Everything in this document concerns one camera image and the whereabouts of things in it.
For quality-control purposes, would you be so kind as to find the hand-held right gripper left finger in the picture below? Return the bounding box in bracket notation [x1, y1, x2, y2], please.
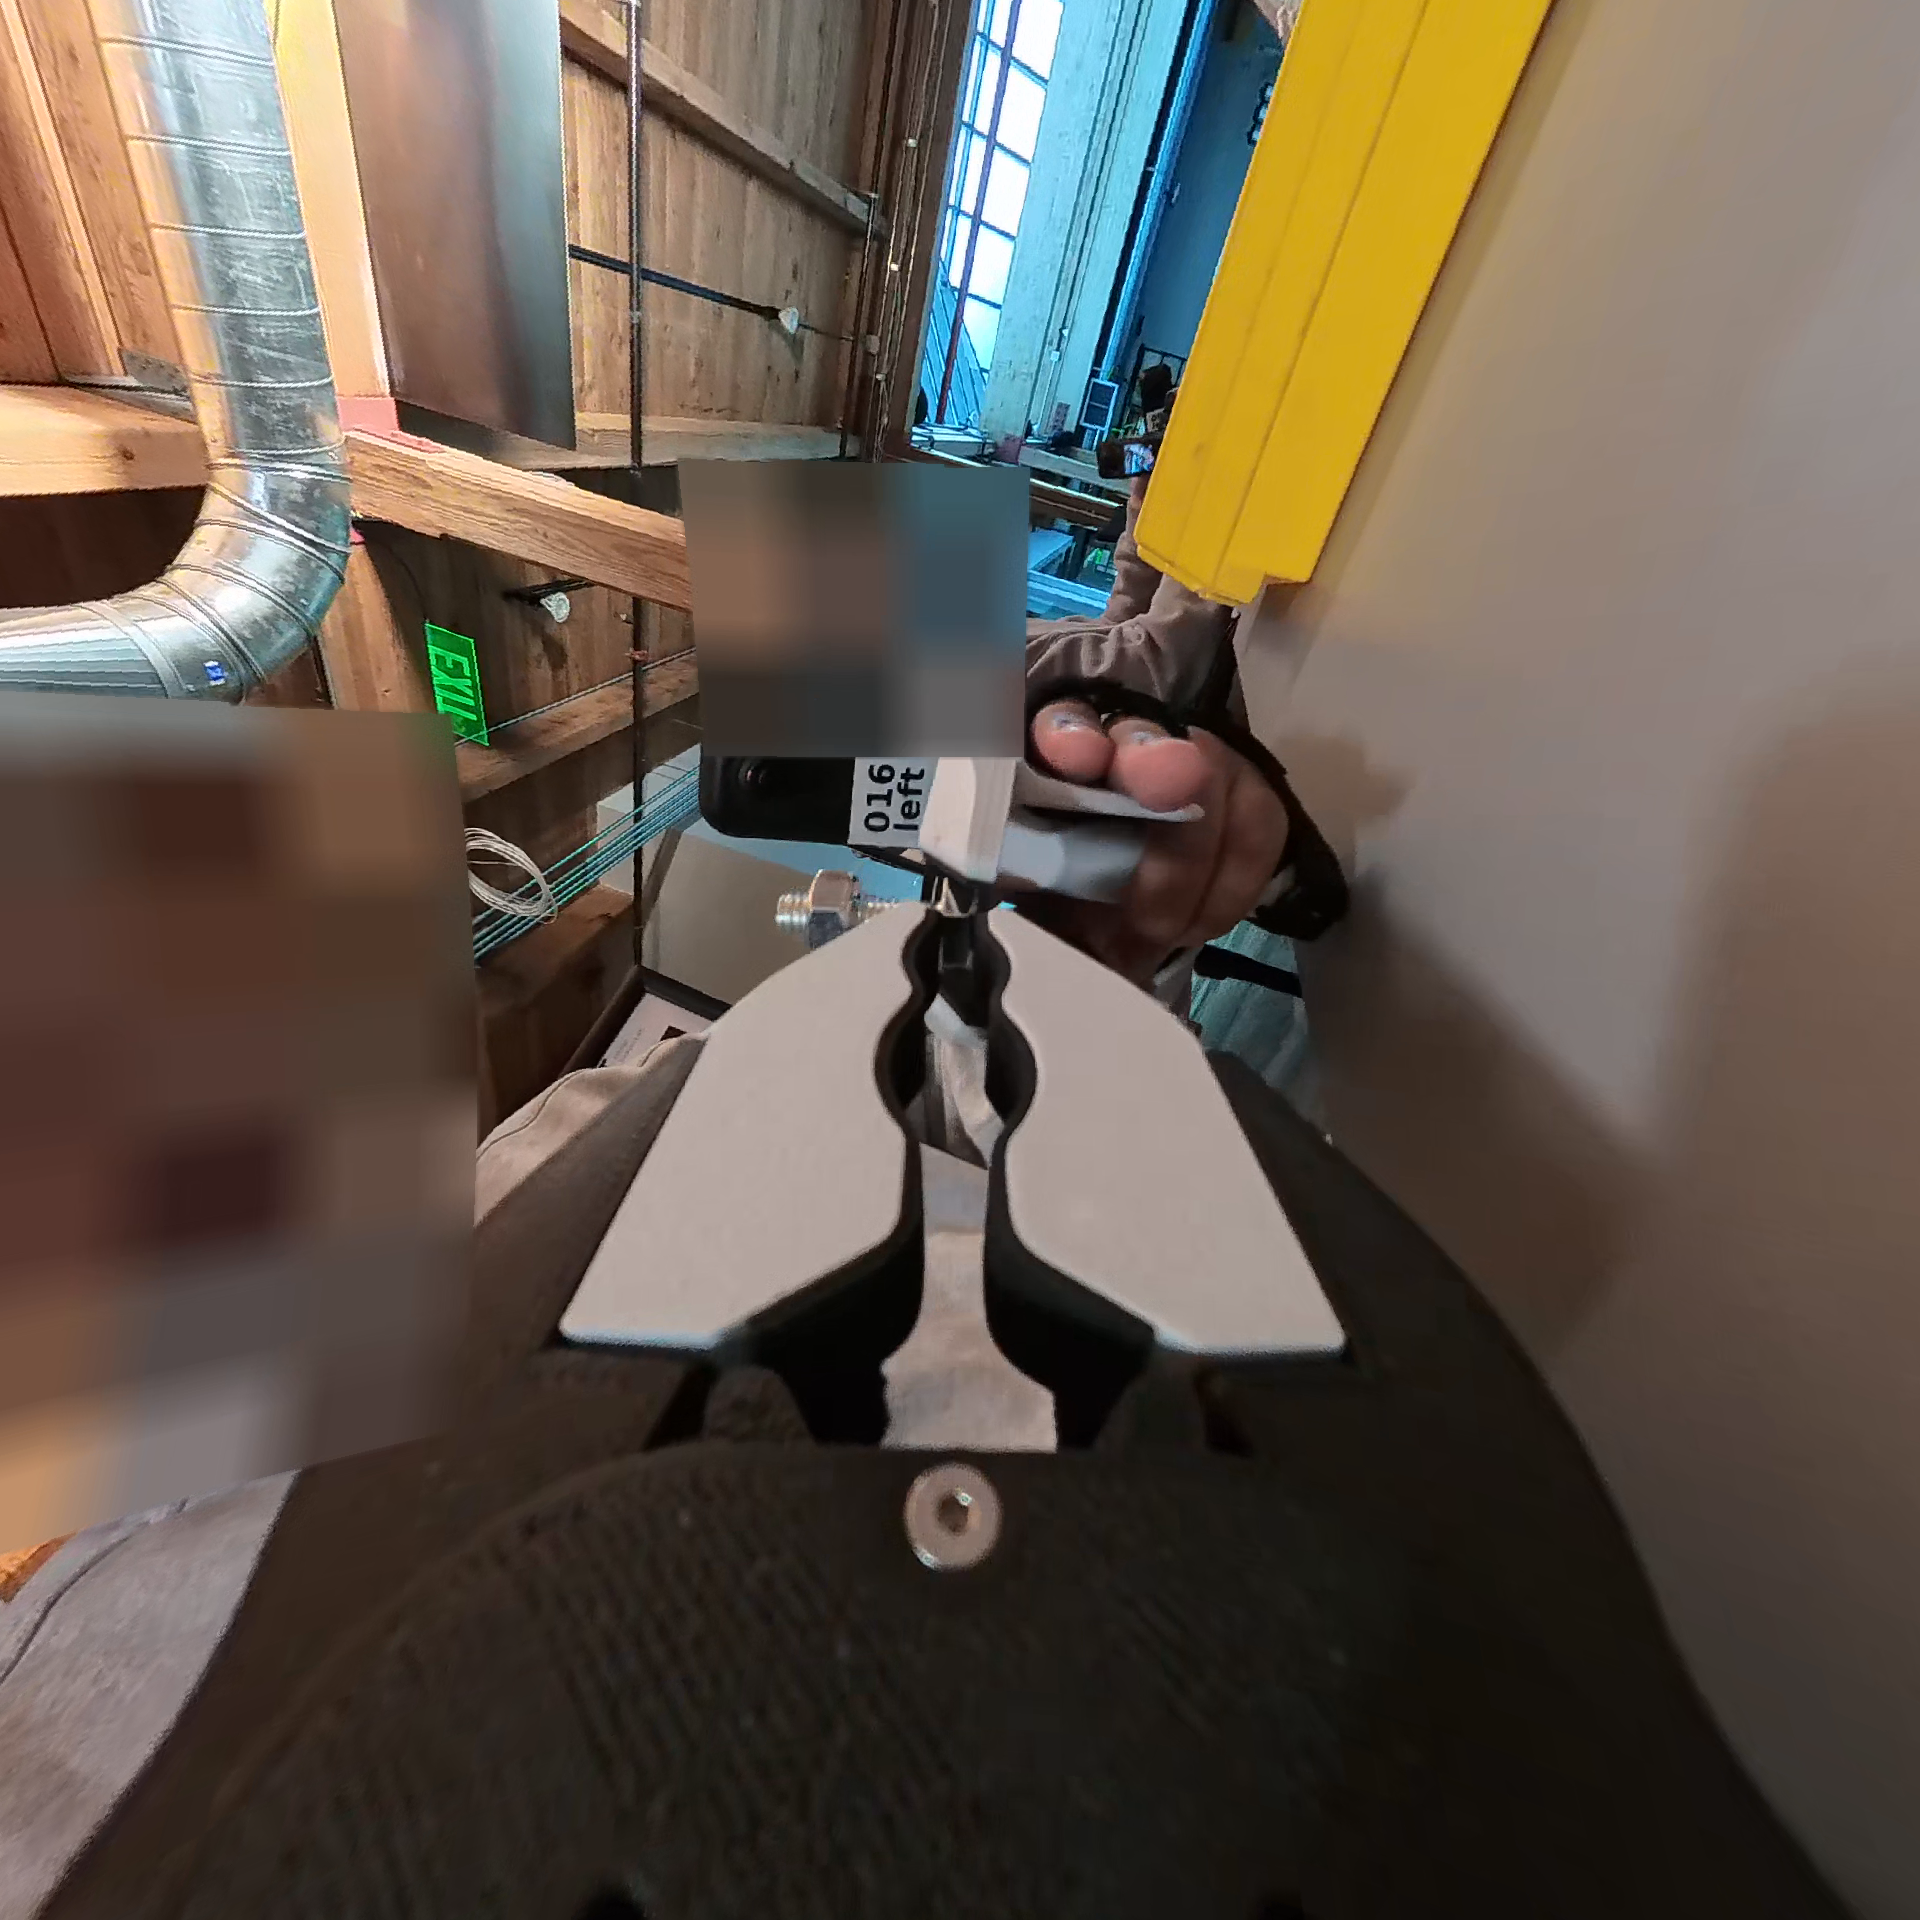
[557, 906, 934, 1353]

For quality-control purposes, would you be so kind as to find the silver threaded bolt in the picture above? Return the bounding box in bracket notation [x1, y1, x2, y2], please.
[776, 872, 920, 942]

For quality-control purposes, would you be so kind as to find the silver ventilation duct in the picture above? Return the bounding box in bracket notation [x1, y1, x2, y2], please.
[0, 0, 357, 701]

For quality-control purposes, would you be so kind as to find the person's grey sweatshirt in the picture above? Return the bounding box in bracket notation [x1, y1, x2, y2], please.
[0, 1030, 711, 1920]

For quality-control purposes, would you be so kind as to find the grey sheet metal panel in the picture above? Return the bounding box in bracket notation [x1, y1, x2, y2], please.
[326, 0, 578, 447]

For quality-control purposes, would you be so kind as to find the green exit sign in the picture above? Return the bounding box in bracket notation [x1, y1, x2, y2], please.
[423, 620, 496, 749]

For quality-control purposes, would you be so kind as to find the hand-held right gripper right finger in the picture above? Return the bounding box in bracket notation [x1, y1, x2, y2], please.
[964, 906, 1348, 1359]

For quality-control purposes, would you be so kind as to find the yellow plastic bin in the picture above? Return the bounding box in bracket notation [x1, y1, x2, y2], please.
[1132, 0, 1554, 607]

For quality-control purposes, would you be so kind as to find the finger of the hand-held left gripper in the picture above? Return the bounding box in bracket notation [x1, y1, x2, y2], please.
[919, 757, 1029, 905]

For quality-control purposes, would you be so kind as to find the person's left hand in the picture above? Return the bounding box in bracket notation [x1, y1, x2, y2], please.
[1031, 694, 1296, 981]

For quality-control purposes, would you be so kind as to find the coil of thin wire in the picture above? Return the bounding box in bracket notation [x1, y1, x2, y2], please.
[462, 826, 560, 920]

